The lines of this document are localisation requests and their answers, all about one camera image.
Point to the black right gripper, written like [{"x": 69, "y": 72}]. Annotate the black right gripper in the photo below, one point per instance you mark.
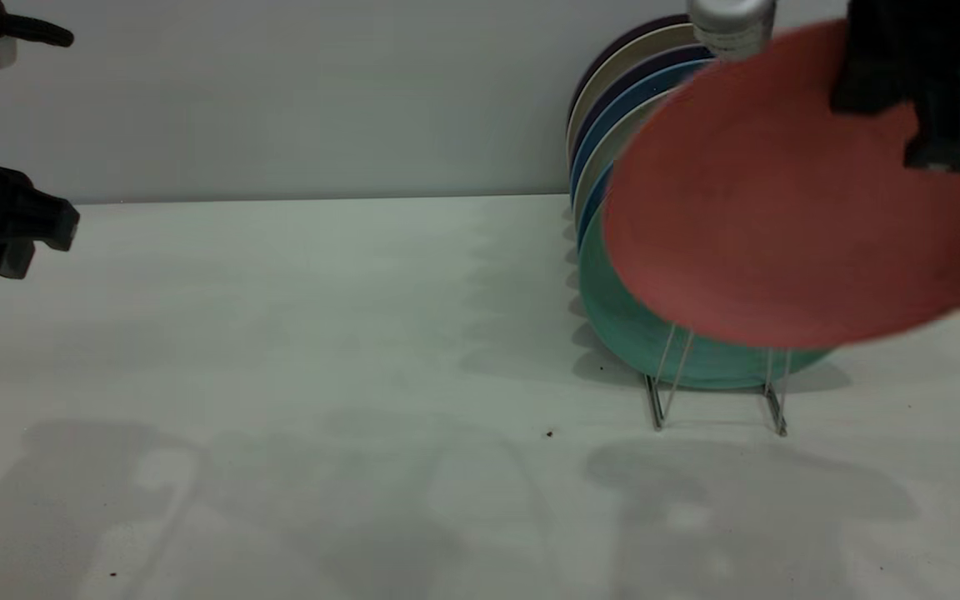
[{"x": 922, "y": 42}]

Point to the pink round plate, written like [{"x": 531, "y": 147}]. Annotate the pink round plate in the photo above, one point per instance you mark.
[{"x": 780, "y": 208}]

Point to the dark purple round plate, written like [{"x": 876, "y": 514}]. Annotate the dark purple round plate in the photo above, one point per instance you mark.
[
  {"x": 613, "y": 83},
  {"x": 638, "y": 32}
]

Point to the beige round plate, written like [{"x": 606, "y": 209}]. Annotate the beige round plate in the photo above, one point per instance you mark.
[
  {"x": 613, "y": 132},
  {"x": 613, "y": 64}
]

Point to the blue round plate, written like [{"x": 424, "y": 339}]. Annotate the blue round plate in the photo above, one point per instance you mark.
[
  {"x": 613, "y": 103},
  {"x": 592, "y": 208}
]

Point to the green round plate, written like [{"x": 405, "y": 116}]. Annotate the green round plate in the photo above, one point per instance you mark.
[{"x": 613, "y": 317}]

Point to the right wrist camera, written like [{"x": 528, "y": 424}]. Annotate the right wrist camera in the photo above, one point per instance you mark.
[{"x": 730, "y": 29}]

